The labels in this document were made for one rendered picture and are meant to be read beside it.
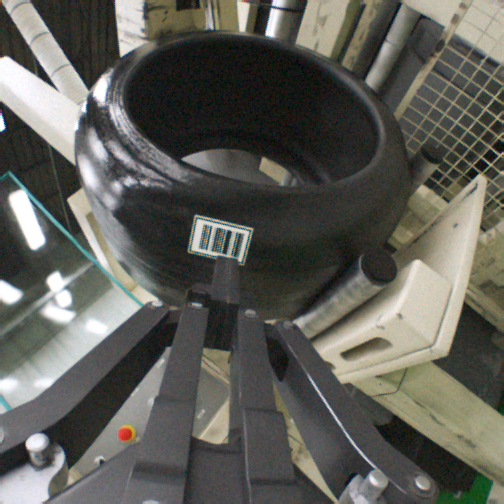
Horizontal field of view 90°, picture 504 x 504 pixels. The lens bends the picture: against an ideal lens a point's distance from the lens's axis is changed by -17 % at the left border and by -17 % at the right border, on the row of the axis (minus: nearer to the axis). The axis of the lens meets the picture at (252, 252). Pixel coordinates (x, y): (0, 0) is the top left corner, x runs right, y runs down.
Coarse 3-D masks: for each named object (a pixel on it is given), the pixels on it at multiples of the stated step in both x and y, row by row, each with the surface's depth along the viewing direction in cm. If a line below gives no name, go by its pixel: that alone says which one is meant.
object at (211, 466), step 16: (128, 448) 7; (192, 448) 7; (208, 448) 7; (224, 448) 7; (240, 448) 7; (112, 464) 6; (128, 464) 6; (192, 464) 7; (208, 464) 7; (224, 464) 7; (240, 464) 7; (80, 480) 5; (96, 480) 6; (112, 480) 6; (192, 480) 6; (208, 480) 6; (224, 480) 6; (240, 480) 6; (304, 480) 7; (64, 496) 5; (80, 496) 5; (96, 496) 5; (112, 496) 5; (192, 496) 6; (208, 496) 6; (224, 496) 6; (240, 496) 6; (304, 496) 6; (320, 496) 6
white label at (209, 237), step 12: (204, 228) 30; (216, 228) 30; (228, 228) 30; (240, 228) 30; (192, 240) 31; (204, 240) 31; (216, 240) 31; (228, 240) 31; (240, 240) 31; (192, 252) 31; (204, 252) 31; (216, 252) 31; (228, 252) 31; (240, 252) 31
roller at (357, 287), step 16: (368, 256) 32; (384, 256) 32; (352, 272) 34; (368, 272) 31; (384, 272) 31; (336, 288) 37; (352, 288) 34; (368, 288) 32; (320, 304) 42; (336, 304) 38; (352, 304) 36; (304, 320) 48; (320, 320) 44; (336, 320) 43
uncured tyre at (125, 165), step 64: (128, 64) 40; (192, 64) 59; (256, 64) 62; (320, 64) 52; (128, 128) 33; (192, 128) 72; (256, 128) 76; (320, 128) 69; (384, 128) 43; (128, 192) 31; (192, 192) 31; (256, 192) 32; (320, 192) 34; (384, 192) 37; (128, 256) 39; (192, 256) 32; (256, 256) 32; (320, 256) 33
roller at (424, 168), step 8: (424, 144) 46; (416, 152) 47; (424, 152) 45; (432, 152) 45; (440, 152) 46; (416, 160) 47; (424, 160) 45; (432, 160) 44; (440, 160) 45; (416, 168) 47; (424, 168) 46; (432, 168) 46; (416, 176) 48; (424, 176) 47; (416, 184) 49
